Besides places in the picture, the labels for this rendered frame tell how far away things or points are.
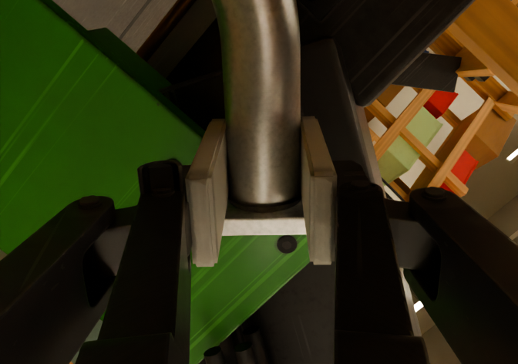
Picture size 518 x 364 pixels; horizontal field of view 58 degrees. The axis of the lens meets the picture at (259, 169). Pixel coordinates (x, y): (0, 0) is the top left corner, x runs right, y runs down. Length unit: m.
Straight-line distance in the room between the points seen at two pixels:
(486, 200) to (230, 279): 9.52
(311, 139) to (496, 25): 0.85
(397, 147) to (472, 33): 2.61
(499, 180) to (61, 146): 9.54
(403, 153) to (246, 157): 3.39
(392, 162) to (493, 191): 6.28
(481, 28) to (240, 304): 0.82
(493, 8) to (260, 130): 0.85
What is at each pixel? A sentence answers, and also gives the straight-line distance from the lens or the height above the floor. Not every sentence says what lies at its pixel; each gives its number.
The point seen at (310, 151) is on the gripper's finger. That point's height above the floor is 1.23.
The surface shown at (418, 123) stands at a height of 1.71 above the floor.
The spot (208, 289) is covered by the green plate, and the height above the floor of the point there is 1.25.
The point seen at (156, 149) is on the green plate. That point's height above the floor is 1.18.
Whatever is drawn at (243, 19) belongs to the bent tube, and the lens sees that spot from 0.17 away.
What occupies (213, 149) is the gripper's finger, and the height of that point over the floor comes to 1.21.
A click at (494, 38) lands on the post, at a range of 0.99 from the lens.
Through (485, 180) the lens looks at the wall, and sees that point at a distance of 9.64.
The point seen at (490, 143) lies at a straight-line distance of 4.27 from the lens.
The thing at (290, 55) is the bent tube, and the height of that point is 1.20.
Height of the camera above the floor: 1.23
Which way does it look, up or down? 2 degrees down
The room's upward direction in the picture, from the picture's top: 135 degrees clockwise
